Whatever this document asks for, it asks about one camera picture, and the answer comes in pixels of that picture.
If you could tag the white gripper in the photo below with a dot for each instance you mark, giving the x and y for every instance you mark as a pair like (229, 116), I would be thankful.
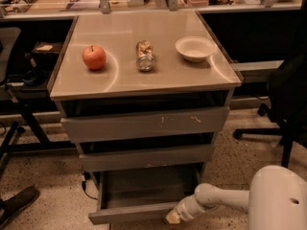
(183, 208)

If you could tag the grey bottom drawer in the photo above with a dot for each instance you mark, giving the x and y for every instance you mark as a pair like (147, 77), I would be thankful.
(141, 194)

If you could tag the black box under desk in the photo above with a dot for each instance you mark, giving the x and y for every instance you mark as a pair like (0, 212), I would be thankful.
(46, 54)

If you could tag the black shoe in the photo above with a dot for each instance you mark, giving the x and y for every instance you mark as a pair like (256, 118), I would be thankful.
(12, 206)

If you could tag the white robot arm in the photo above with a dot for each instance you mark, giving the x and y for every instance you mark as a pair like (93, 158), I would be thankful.
(276, 200)

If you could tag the black office chair right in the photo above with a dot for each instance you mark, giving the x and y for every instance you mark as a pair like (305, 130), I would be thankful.
(287, 88)

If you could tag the grey drawer cabinet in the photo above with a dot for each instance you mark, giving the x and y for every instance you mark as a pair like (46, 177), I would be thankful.
(120, 88)

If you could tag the grey top drawer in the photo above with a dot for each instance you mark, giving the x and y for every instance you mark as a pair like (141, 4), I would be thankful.
(144, 124)

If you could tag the crushed metal can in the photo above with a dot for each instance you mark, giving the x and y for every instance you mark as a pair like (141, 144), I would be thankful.
(145, 57)

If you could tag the white bowl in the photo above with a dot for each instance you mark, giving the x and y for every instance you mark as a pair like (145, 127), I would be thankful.
(195, 48)

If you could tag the black coiled tool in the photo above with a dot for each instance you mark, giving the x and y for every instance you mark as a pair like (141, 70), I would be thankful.
(22, 5)

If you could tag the red apple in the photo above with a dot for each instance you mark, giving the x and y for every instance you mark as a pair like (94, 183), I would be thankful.
(94, 57)

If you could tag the grey middle drawer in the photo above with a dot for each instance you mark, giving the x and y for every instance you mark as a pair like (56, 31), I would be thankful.
(146, 158)

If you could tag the grey drawer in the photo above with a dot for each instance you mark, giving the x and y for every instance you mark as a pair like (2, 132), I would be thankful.
(141, 194)
(146, 158)
(144, 124)

